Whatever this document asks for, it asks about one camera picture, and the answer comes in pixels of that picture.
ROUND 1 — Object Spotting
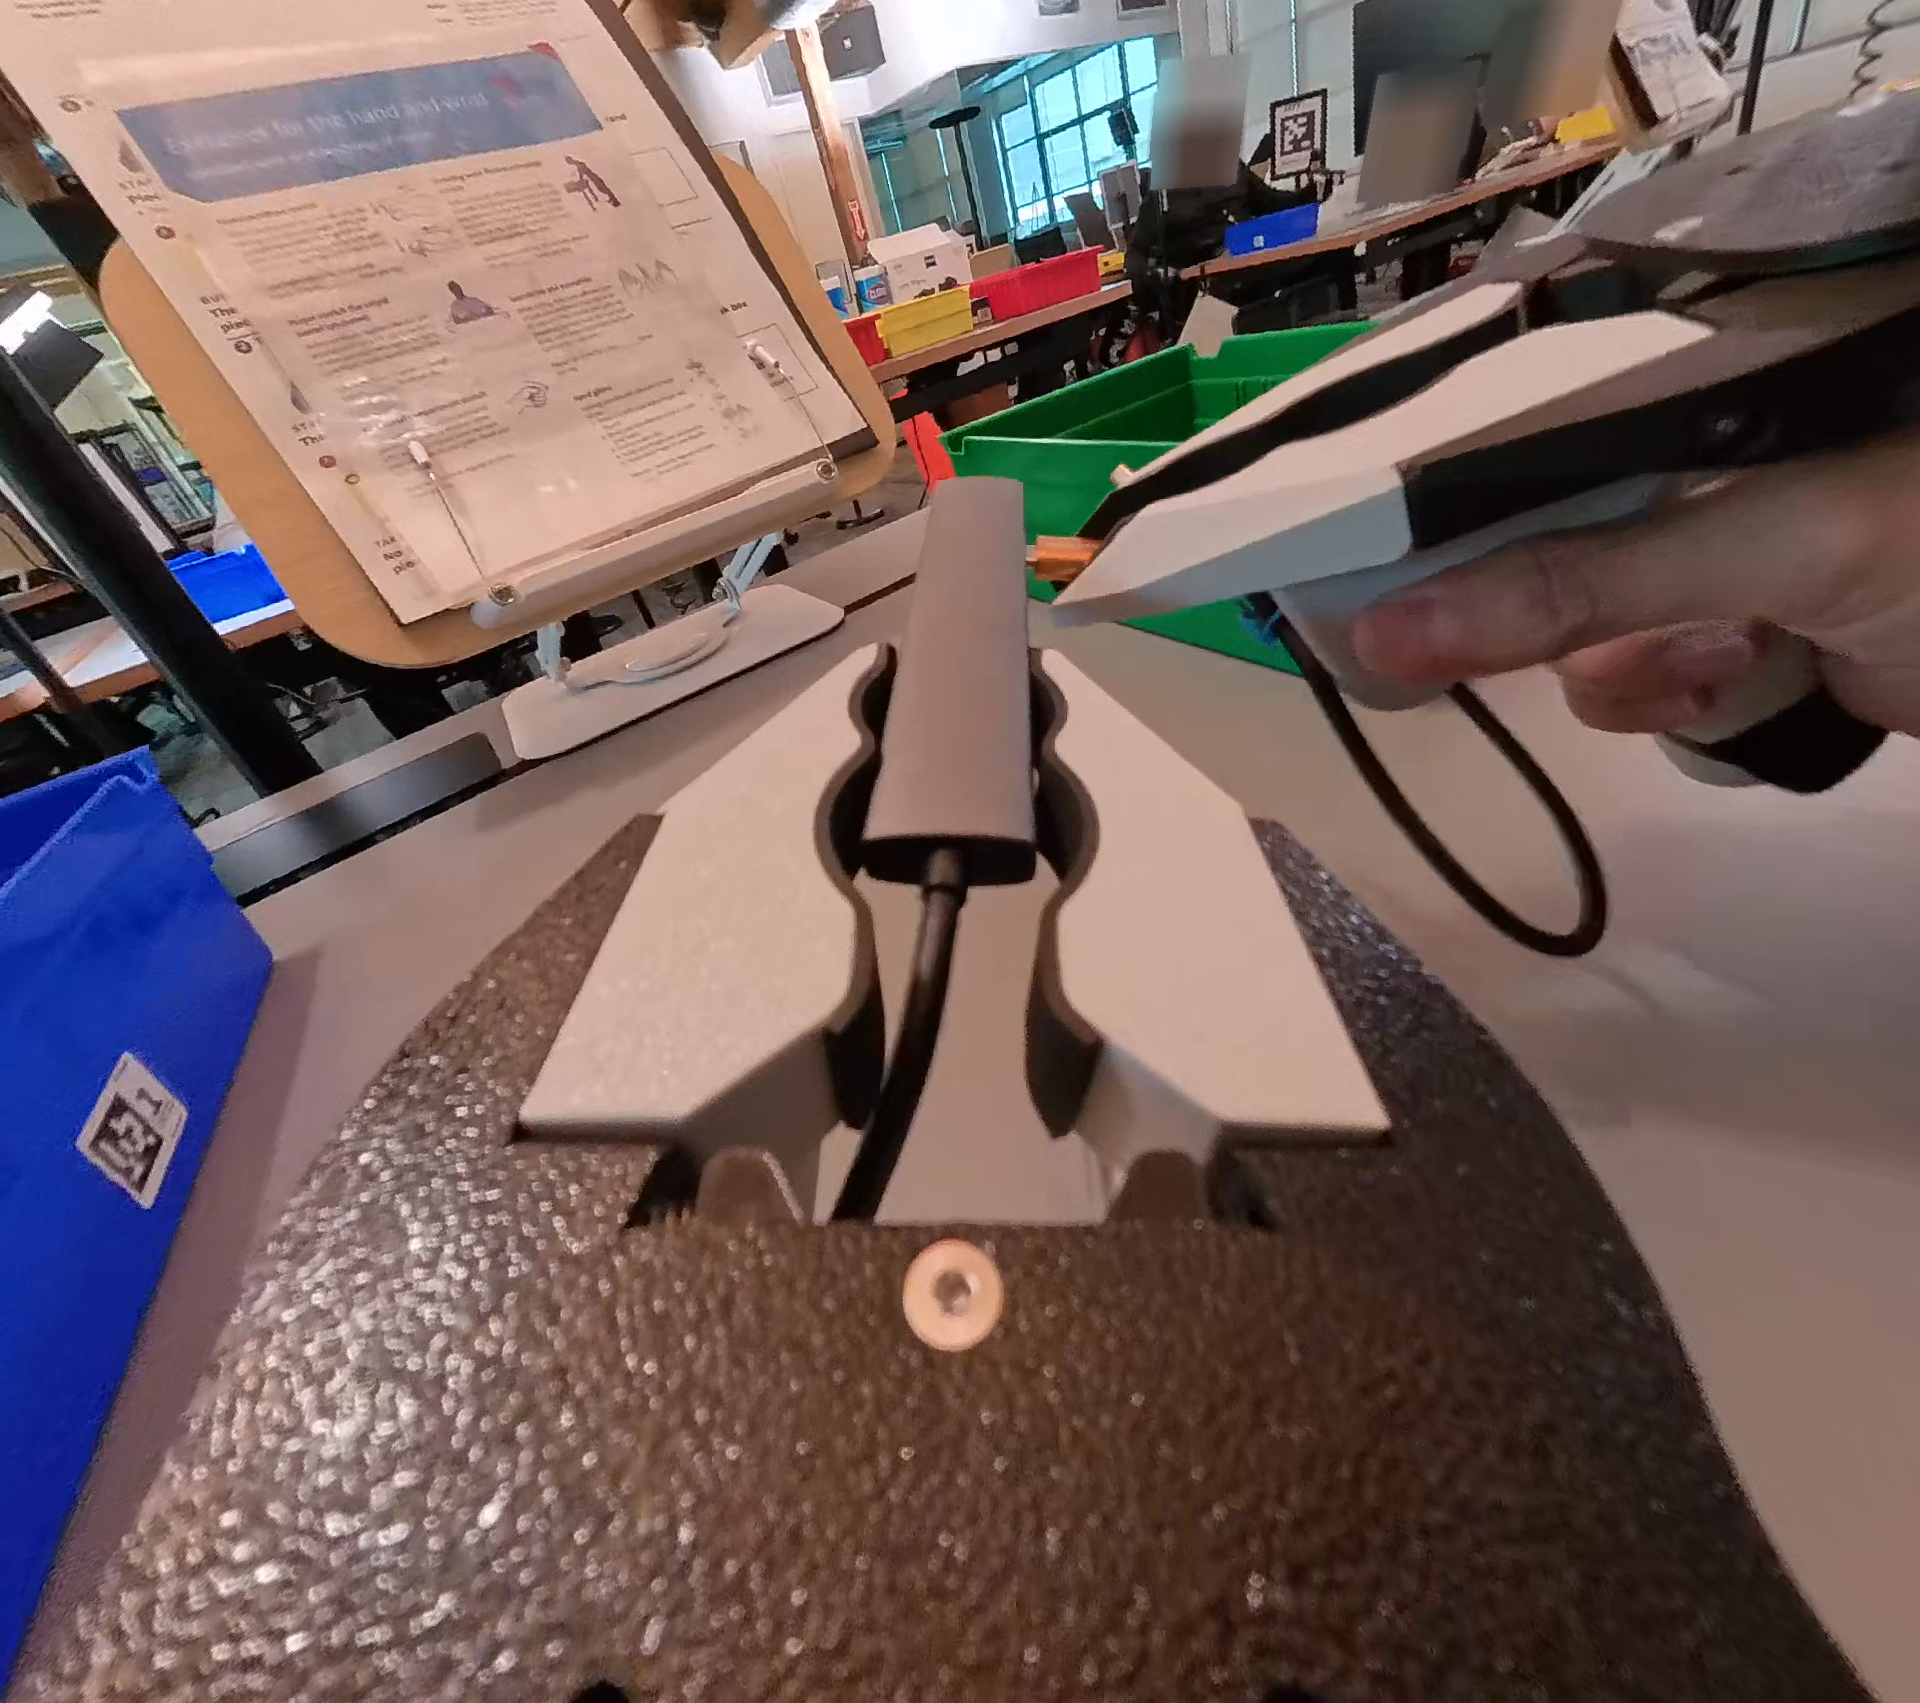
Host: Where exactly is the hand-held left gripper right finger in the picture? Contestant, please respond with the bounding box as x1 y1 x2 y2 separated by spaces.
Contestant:
1031 650 1396 1176

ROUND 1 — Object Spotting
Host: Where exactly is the black cable with gold plug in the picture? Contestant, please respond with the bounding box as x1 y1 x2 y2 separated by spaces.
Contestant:
1023 538 1609 960

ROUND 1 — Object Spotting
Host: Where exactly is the black stand pole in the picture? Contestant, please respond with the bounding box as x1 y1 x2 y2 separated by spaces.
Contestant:
0 346 324 798

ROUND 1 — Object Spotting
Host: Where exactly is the white printed box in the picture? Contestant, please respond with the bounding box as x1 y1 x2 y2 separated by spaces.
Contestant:
853 229 977 310

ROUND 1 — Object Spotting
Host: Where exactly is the wooden document stand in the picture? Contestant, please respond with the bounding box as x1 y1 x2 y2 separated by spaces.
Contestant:
0 0 901 764

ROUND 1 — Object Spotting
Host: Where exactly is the yellow plastic bin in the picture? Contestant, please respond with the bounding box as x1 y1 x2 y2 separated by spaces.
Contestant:
874 286 974 358

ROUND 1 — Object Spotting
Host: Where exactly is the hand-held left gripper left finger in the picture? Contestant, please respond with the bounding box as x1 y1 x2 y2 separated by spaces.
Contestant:
514 648 894 1190

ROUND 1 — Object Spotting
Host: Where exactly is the person's right hand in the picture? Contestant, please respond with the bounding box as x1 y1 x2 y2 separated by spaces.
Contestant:
1346 440 1920 738

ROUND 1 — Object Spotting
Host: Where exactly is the grey USB hub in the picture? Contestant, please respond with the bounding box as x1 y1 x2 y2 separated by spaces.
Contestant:
828 476 1047 1226

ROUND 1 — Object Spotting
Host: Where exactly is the green plastic bin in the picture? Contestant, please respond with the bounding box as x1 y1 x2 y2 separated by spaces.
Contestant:
942 330 1404 680

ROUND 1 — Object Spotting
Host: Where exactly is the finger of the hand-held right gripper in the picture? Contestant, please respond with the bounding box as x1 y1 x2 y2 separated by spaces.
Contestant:
1080 282 1531 546
1046 308 1721 626

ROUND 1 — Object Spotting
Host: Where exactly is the grey desk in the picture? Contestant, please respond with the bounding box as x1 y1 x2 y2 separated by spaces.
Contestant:
193 488 1920 1703

